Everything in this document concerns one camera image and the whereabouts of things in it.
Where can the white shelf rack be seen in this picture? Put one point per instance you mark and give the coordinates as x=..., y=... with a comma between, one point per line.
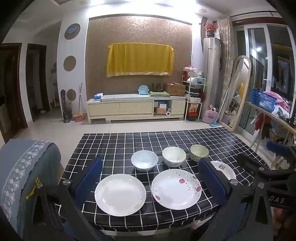
x=185, y=99

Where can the upright vacuum cleaner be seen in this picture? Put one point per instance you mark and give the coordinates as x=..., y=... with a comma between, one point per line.
x=66, y=109

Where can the small white printed plate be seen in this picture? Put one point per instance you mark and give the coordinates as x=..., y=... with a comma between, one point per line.
x=225, y=170

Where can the black router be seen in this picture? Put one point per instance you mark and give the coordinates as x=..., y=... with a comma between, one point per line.
x=158, y=87

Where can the cardboard box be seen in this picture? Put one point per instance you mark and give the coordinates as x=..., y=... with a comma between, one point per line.
x=175, y=90

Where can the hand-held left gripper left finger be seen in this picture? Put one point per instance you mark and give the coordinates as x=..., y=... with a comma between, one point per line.
x=89, y=180

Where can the hanging clothes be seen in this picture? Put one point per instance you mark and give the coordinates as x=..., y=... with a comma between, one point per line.
x=266, y=125

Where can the black checked tablecloth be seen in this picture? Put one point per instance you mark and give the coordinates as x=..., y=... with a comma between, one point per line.
x=111, y=143

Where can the beige curtain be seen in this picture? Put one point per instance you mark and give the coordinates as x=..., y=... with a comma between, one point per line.
x=225, y=46

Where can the light blue pot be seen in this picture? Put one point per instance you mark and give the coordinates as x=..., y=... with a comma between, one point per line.
x=143, y=90

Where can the plain white plate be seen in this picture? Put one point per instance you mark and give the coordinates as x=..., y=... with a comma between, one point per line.
x=120, y=195

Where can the green folded cloth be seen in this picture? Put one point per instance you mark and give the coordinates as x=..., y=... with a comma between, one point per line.
x=159, y=93

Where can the round wall decor with blue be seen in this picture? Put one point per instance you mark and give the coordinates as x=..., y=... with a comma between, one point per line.
x=72, y=31

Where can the dark wooden door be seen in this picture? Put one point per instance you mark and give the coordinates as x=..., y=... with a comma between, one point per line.
x=10, y=92

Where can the vase with red flowers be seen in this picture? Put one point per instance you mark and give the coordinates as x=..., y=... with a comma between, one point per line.
x=211, y=27

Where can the white plate with pink flowers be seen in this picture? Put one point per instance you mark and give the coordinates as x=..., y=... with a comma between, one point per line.
x=175, y=188

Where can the mop with blue head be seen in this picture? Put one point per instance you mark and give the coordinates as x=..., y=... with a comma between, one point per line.
x=215, y=124

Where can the pink bag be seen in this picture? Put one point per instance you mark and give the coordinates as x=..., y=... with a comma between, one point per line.
x=210, y=117

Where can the bluish white bowl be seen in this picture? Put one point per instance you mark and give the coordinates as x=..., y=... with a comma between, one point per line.
x=144, y=160

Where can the broom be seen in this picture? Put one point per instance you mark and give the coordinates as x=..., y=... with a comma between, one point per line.
x=80, y=99

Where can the pink clothes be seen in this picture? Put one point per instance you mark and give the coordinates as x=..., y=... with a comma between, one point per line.
x=278, y=98

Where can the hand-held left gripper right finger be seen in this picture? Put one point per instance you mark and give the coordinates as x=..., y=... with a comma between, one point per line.
x=214, y=183

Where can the round brown wall decor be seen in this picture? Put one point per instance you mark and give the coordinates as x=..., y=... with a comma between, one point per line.
x=71, y=95
x=69, y=63

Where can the beige tv cabinet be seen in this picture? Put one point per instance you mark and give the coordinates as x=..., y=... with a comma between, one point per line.
x=136, y=107

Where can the white bowl with pink pattern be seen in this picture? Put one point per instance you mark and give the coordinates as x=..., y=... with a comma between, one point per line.
x=174, y=155

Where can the white standing air conditioner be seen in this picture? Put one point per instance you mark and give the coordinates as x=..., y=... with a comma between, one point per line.
x=212, y=76

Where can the blue tissue box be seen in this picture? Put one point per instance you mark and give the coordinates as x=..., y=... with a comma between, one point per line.
x=98, y=96

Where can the yellow cloth cover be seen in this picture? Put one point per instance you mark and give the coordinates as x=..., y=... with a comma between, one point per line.
x=138, y=60

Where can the pile of clothes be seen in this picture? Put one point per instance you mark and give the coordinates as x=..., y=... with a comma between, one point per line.
x=196, y=80

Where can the standing mirror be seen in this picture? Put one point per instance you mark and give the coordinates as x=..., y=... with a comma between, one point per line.
x=235, y=92

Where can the green patterned bowl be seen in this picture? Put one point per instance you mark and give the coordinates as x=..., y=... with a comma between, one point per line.
x=198, y=151

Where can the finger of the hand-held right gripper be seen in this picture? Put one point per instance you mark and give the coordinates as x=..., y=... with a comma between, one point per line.
x=254, y=164
x=275, y=147

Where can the blue plastic basket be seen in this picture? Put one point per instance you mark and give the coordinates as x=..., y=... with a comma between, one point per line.
x=261, y=100

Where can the red dustpan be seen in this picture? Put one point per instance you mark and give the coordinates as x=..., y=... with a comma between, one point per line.
x=79, y=117

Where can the glass sliding door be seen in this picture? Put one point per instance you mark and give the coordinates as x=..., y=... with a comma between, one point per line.
x=256, y=69

